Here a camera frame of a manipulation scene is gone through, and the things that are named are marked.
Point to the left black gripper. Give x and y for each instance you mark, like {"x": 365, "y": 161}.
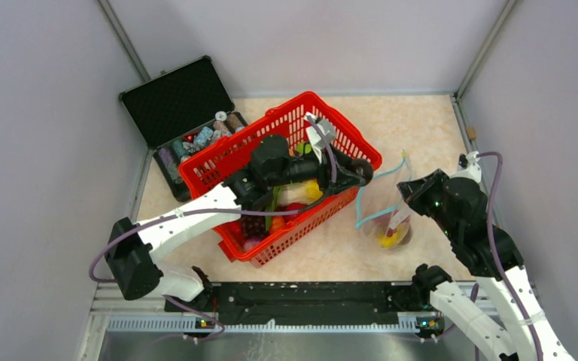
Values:
{"x": 347, "y": 178}

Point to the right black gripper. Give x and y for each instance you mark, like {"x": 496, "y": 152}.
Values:
{"x": 412, "y": 191}

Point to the red grape bunch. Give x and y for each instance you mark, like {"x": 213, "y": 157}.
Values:
{"x": 396, "y": 220}

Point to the clear zip top bag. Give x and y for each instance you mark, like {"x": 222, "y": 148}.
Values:
{"x": 380, "y": 200}

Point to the purple red onion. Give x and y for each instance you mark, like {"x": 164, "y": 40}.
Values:
{"x": 250, "y": 244}

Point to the white brown mushroom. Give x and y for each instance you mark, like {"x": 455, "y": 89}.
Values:
{"x": 405, "y": 233}

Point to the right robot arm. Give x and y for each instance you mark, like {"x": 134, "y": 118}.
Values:
{"x": 459, "y": 208}

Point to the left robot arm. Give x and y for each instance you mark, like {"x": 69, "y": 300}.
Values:
{"x": 135, "y": 249}

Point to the red plastic shopping basket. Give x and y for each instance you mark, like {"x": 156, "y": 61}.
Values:
{"x": 214, "y": 164}

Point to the light green lettuce head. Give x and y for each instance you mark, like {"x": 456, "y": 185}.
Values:
{"x": 302, "y": 148}

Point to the green leafy vegetable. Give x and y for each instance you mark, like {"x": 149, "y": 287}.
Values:
{"x": 271, "y": 207}

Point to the small orange pumpkin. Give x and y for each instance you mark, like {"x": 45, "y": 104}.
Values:
{"x": 277, "y": 223}

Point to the dark purple grape bunch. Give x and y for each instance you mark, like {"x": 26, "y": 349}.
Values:
{"x": 254, "y": 227}

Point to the red chili pepper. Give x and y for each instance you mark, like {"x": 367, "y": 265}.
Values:
{"x": 232, "y": 232}

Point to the black poker chip case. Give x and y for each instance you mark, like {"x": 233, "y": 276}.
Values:
{"x": 179, "y": 113}

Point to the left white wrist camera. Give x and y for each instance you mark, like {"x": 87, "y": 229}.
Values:
{"x": 321, "y": 135}

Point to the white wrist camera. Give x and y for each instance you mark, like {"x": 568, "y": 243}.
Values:
{"x": 468, "y": 167}
{"x": 321, "y": 135}

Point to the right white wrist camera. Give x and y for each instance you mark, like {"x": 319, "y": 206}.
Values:
{"x": 468, "y": 167}

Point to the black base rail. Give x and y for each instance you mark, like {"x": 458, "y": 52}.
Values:
{"x": 311, "y": 303}

